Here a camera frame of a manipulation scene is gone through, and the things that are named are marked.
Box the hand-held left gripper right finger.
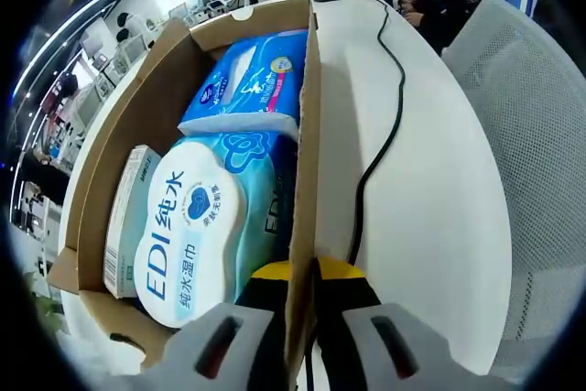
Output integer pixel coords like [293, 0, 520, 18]
[313, 256, 505, 391]

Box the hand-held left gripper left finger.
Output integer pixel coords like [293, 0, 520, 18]
[141, 260, 292, 391]

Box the teal wet wipes pack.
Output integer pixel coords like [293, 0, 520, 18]
[132, 130, 298, 329]

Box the small white carton box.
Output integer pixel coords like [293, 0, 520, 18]
[103, 144, 162, 299]

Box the blue tissue pack soft item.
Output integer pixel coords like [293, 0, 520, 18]
[177, 28, 309, 140]

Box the brown cardboard shoe box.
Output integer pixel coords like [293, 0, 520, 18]
[45, 0, 322, 391]

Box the white mesh office chair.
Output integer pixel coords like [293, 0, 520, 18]
[440, 0, 586, 386]

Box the black cable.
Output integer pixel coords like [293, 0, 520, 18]
[304, 0, 407, 391]

